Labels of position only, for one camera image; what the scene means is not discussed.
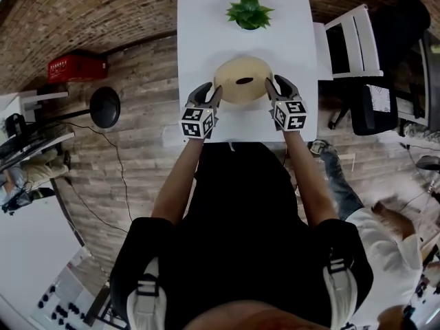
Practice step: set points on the small white stand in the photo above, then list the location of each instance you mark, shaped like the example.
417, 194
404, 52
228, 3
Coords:
41, 98

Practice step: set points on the person's black clothing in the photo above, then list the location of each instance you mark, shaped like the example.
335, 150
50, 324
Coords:
240, 236

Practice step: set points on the dark desk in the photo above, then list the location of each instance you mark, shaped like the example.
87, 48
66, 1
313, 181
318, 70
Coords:
433, 81

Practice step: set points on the red plastic crate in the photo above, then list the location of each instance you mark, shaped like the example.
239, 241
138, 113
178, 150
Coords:
75, 69

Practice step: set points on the white slatted chair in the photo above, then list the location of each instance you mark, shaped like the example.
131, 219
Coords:
361, 40

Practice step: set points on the white square table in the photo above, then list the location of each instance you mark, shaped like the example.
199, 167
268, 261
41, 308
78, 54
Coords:
199, 29

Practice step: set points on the black office chair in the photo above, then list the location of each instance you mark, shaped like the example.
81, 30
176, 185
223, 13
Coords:
395, 33

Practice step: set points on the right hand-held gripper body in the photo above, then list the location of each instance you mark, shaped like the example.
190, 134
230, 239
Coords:
292, 115

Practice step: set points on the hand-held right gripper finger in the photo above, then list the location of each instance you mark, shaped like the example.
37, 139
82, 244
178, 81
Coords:
288, 89
271, 89

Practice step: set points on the beige woven basket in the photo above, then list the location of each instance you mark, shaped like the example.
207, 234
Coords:
233, 71

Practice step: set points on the black device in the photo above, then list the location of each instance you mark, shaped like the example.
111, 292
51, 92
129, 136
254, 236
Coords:
14, 126

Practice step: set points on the white printed paper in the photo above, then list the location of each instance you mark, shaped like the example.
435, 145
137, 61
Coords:
378, 98

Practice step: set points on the black round stool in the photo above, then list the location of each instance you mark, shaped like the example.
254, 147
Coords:
429, 163

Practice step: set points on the person's face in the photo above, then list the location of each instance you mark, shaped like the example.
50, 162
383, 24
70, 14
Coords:
261, 318

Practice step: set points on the group of black knobs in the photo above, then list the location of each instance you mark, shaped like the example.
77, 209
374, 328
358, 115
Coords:
60, 309

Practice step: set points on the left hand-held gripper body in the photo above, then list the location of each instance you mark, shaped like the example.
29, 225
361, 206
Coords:
192, 124

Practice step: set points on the long white table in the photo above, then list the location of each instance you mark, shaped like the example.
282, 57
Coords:
31, 253

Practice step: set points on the green potted plant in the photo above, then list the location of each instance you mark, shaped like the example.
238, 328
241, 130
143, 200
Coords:
249, 12

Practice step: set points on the person's left forearm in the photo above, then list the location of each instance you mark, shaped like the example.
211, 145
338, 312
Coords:
178, 181

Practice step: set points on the black standing fan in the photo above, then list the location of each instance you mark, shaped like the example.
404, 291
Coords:
104, 107

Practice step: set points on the person's right forearm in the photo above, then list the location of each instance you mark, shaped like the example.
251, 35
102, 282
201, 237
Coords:
309, 177

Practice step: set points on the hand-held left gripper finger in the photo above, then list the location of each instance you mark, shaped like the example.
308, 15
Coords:
216, 98
197, 96

